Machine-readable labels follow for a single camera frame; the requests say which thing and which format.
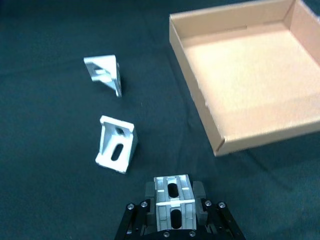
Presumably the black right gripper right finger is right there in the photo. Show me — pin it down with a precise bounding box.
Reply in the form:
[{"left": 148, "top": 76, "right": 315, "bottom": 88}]
[{"left": 191, "top": 180, "right": 247, "bottom": 240}]

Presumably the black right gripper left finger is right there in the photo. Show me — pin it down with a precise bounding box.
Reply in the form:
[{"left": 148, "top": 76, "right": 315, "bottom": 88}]
[{"left": 114, "top": 181, "right": 157, "bottom": 240}]

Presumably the silver metal corner bracket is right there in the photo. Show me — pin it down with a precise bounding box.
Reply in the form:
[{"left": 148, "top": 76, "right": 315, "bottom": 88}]
[
  {"left": 94, "top": 115, "right": 136, "bottom": 175},
  {"left": 153, "top": 174, "right": 196, "bottom": 233},
  {"left": 83, "top": 54, "right": 123, "bottom": 98}
]

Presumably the black table cloth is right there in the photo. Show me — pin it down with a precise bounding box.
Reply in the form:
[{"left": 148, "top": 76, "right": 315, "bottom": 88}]
[{"left": 0, "top": 0, "right": 320, "bottom": 240}]

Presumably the shallow brown cardboard tray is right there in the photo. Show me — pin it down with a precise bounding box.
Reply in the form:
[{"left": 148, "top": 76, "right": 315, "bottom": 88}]
[{"left": 169, "top": 0, "right": 320, "bottom": 158}]

